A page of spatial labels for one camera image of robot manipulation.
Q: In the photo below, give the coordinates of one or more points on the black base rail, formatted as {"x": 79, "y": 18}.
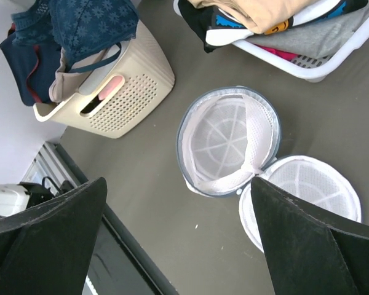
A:
{"x": 119, "y": 265}

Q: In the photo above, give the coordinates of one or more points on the beige folded garment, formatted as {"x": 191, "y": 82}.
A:
{"x": 258, "y": 15}

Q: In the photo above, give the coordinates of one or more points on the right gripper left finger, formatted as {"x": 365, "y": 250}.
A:
{"x": 47, "y": 248}

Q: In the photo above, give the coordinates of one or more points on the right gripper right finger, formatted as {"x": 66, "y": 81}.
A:
{"x": 309, "y": 250}

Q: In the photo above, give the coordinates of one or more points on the cream laundry hamper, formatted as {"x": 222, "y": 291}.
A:
{"x": 117, "y": 97}

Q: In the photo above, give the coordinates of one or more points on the pile of dark clothes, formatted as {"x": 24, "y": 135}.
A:
{"x": 54, "y": 46}

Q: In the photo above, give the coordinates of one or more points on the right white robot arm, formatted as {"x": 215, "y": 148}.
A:
{"x": 6, "y": 198}

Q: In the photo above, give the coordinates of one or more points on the white plastic basket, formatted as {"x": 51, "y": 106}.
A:
{"x": 313, "y": 51}

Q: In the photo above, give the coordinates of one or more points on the white mesh laundry bag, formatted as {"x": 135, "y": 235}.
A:
{"x": 230, "y": 135}

